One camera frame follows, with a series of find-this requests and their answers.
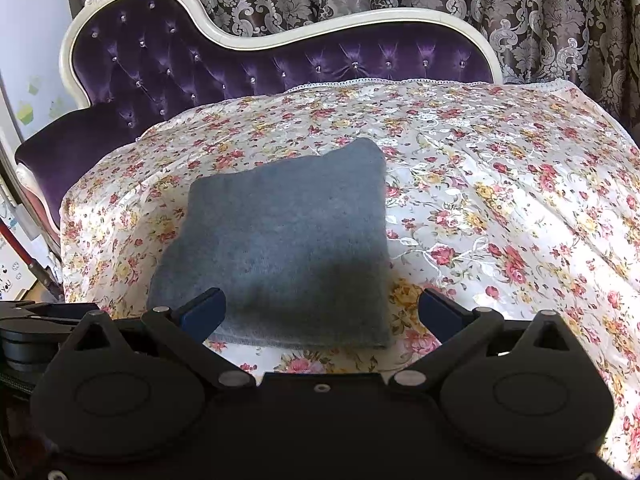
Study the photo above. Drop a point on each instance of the grey argyle sweater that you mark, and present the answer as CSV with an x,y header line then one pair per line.
x,y
290,230

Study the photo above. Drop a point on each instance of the white printed paper stack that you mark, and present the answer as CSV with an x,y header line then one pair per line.
x,y
15,270

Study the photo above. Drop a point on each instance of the floral blanket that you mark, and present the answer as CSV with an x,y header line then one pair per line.
x,y
500,185

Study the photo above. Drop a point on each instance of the purple tufted sofa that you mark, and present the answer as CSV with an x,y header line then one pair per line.
x,y
150,60

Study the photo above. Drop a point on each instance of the patterned damask curtain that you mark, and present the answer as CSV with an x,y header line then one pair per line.
x,y
500,10

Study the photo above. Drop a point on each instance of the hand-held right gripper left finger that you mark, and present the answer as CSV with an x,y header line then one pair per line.
x,y
202,312

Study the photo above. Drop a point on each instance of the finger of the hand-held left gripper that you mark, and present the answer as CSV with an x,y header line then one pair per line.
x,y
55,316

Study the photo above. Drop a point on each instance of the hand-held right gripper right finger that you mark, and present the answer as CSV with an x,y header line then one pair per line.
x,y
440,310

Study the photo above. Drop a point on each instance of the red stick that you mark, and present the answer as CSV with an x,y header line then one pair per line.
x,y
30,262

